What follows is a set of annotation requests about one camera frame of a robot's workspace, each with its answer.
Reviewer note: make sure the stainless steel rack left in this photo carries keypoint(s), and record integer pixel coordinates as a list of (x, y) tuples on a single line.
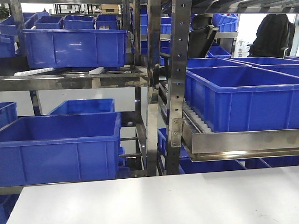
[(126, 77)]

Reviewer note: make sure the blue bin behind lower left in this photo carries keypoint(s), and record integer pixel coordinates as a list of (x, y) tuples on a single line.
[(83, 106)]

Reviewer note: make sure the perforated steel rack right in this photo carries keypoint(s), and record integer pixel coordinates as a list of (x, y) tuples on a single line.
[(182, 128)]

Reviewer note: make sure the white roller track strip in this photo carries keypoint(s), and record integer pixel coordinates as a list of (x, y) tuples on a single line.
[(50, 71)]

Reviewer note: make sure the blue bin under right shelf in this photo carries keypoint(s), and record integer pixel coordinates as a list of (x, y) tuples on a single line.
[(186, 166)]

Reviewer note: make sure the blue bin right rear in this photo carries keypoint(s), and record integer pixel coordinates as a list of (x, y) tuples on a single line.
[(211, 62)]

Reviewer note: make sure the large blue bin right shelf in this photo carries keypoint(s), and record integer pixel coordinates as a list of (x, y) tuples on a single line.
[(243, 98)]

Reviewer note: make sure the black office chair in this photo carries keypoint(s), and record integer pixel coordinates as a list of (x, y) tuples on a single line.
[(201, 36)]

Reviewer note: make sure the small blue bin back right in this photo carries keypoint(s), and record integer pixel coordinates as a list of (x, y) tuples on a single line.
[(108, 21)]

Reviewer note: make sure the cardboard box background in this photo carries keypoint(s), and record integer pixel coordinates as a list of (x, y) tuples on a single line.
[(110, 8)]

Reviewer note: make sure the small blue bin back middle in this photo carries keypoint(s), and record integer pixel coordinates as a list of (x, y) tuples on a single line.
[(78, 22)]

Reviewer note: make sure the large blue bin lower left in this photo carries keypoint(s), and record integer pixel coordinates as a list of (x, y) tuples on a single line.
[(62, 148)]

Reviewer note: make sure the large blue bin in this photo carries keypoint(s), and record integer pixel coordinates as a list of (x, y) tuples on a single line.
[(75, 48), (62, 148)]

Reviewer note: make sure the large blue bin upper left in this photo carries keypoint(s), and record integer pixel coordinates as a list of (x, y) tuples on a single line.
[(75, 48)]

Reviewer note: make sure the small blue bin back row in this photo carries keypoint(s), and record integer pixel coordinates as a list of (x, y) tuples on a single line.
[(49, 22)]

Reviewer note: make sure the blue bin far left edge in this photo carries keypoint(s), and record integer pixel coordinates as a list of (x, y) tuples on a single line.
[(8, 113)]

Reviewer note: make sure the black jacket on chair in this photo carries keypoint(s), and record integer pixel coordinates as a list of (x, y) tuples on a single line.
[(274, 37)]

